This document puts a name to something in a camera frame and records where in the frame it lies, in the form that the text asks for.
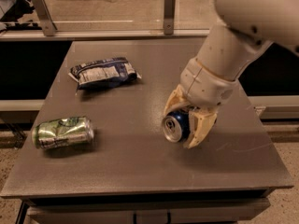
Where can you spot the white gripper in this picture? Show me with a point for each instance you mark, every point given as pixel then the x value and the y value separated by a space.
pixel 204 86

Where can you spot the metal rail bracket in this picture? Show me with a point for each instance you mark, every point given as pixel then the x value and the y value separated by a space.
pixel 169 16
pixel 46 23

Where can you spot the grey cabinet under table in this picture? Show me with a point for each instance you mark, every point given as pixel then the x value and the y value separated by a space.
pixel 212 207

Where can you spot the green soda can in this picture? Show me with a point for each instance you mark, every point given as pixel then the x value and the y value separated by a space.
pixel 63 133

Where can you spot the left metal rail bracket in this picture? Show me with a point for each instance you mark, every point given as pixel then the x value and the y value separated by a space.
pixel 46 23

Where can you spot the middle metal rail bracket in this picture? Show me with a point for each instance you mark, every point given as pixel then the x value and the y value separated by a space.
pixel 169 16

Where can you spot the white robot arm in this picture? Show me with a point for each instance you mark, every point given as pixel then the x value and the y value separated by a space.
pixel 247 28

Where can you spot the horizontal metal rail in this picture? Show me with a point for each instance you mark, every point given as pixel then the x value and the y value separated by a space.
pixel 38 35

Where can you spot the blue white chip bag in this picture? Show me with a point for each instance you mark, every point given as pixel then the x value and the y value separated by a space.
pixel 103 74

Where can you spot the dark objects top left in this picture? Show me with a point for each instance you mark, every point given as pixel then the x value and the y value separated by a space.
pixel 10 13

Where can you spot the blue pepsi can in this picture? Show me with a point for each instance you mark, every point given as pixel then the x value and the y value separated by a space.
pixel 176 126

